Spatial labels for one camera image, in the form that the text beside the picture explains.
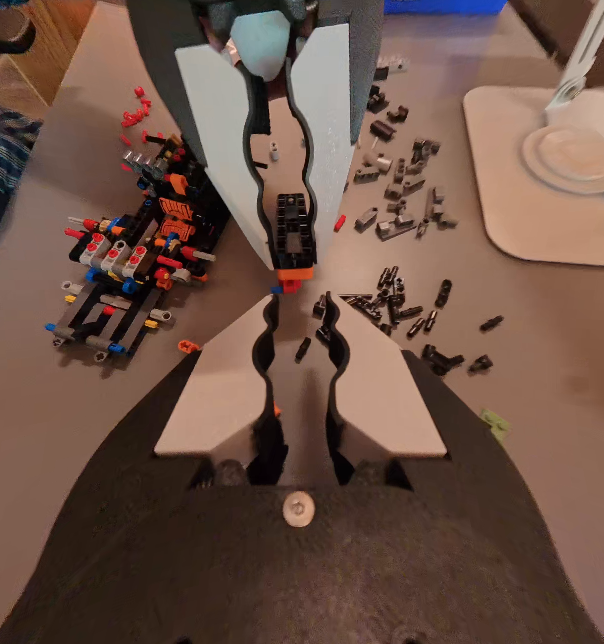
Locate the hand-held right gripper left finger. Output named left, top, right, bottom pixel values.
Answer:
left=153, top=294, right=289, bottom=486

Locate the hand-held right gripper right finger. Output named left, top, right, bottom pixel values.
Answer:
left=323, top=293, right=448, bottom=486

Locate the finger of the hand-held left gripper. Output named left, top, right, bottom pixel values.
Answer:
left=175, top=44, right=280, bottom=271
left=284, top=22, right=355, bottom=266

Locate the black lego frame subassembly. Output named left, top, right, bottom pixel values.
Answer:
left=270, top=193, right=318, bottom=296

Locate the pile of red lego pins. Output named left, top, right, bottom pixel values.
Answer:
left=119, top=87, right=153, bottom=147

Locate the pile of black lego pins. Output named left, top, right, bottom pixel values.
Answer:
left=294, top=266, right=505, bottom=377

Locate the lego car chassis assembly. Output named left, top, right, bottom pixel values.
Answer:
left=44, top=133, right=232, bottom=364

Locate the pile of grey lego connectors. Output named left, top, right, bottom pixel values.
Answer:
left=345, top=136, right=459, bottom=241

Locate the green sticker scrap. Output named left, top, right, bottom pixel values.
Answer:
left=480, top=409, right=510, bottom=443

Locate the black chair armrest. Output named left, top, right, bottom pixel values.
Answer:
left=0, top=19, right=37, bottom=56

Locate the blue plastic bin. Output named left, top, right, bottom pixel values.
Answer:
left=383, top=0, right=509, bottom=15

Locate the person's plaid shirt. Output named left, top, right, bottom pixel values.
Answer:
left=0, top=98, right=43, bottom=194

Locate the white booklet stand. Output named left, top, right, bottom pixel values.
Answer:
left=462, top=0, right=604, bottom=268

